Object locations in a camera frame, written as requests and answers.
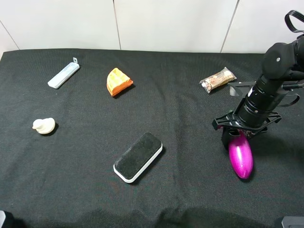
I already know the grey right base corner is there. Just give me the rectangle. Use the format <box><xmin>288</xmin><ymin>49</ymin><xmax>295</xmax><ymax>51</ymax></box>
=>
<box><xmin>281</xmin><ymin>217</ymin><xmax>304</xmax><ymax>228</ymax></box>

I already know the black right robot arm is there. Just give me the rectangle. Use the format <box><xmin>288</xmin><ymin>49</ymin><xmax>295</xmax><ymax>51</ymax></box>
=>
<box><xmin>212</xmin><ymin>36</ymin><xmax>304</xmax><ymax>148</ymax></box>

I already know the grey left base corner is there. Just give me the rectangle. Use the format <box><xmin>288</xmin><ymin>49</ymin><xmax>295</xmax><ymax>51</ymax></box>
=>
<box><xmin>0</xmin><ymin>210</ymin><xmax>6</xmax><ymax>228</ymax></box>

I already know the grey base corner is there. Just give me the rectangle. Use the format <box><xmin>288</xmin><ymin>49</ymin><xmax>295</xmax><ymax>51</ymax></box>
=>
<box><xmin>281</xmin><ymin>217</ymin><xmax>304</xmax><ymax>228</ymax></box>
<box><xmin>0</xmin><ymin>210</ymin><xmax>6</xmax><ymax>228</ymax></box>

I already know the purple toy eggplant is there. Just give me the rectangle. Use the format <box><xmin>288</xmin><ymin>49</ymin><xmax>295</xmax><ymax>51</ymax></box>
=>
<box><xmin>228</xmin><ymin>132</ymin><xmax>254</xmax><ymax>179</ymax></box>

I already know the black white board eraser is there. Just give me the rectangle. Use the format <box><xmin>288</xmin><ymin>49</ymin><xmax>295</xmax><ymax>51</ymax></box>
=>
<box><xmin>113</xmin><ymin>132</ymin><xmax>163</xmax><ymax>184</ymax></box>

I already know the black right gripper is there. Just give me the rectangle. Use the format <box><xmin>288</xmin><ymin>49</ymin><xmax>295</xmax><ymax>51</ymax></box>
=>
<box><xmin>212</xmin><ymin>112</ymin><xmax>282</xmax><ymax>151</ymax></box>

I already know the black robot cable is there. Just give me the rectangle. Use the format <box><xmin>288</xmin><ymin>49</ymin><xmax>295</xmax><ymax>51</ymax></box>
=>
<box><xmin>285</xmin><ymin>10</ymin><xmax>304</xmax><ymax>36</ymax></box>

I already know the white toy duck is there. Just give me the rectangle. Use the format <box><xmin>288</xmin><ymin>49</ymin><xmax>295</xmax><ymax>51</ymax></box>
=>
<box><xmin>32</xmin><ymin>118</ymin><xmax>56</xmax><ymax>134</ymax></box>

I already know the translucent plastic case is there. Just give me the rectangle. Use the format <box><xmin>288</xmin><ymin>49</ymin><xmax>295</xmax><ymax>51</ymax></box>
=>
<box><xmin>47</xmin><ymin>57</ymin><xmax>80</xmax><ymax>89</ymax></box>

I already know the wrapped snack bar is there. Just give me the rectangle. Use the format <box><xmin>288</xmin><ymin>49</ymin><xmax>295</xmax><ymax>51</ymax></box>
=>
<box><xmin>199</xmin><ymin>67</ymin><xmax>237</xmax><ymax>94</ymax></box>

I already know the black table cloth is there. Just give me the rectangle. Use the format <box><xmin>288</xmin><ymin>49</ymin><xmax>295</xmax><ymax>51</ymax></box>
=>
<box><xmin>0</xmin><ymin>49</ymin><xmax>304</xmax><ymax>228</ymax></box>

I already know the orange waffle wedge toy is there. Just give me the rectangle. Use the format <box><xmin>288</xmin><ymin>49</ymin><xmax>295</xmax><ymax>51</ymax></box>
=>
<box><xmin>106</xmin><ymin>68</ymin><xmax>133</xmax><ymax>97</ymax></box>

